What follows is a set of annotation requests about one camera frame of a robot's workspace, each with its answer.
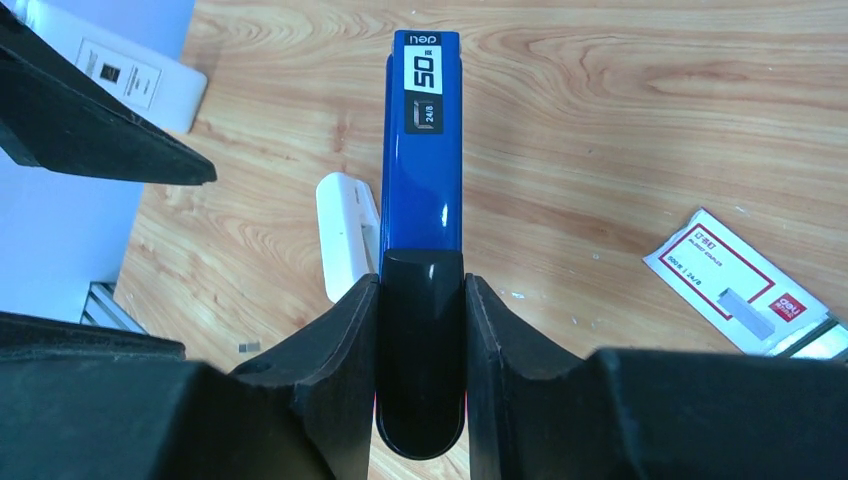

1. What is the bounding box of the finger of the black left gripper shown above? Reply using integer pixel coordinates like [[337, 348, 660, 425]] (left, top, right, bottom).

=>
[[1, 6, 217, 185]]

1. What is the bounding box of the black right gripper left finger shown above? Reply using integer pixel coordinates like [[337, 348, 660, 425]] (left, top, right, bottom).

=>
[[1, 274, 379, 479]]

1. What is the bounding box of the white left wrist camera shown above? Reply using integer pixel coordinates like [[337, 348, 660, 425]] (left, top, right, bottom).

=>
[[5, 0, 208, 133]]

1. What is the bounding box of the blue stapler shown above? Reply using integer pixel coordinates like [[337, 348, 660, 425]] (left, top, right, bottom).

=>
[[376, 30, 466, 460]]

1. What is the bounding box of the grey staple strip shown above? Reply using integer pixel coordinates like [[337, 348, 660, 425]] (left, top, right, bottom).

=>
[[768, 314, 847, 364]]

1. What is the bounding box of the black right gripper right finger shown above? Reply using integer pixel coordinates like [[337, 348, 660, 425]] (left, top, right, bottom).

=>
[[465, 275, 847, 479]]

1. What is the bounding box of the white red staple box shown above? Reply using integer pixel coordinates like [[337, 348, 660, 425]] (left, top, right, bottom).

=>
[[643, 209, 829, 356]]

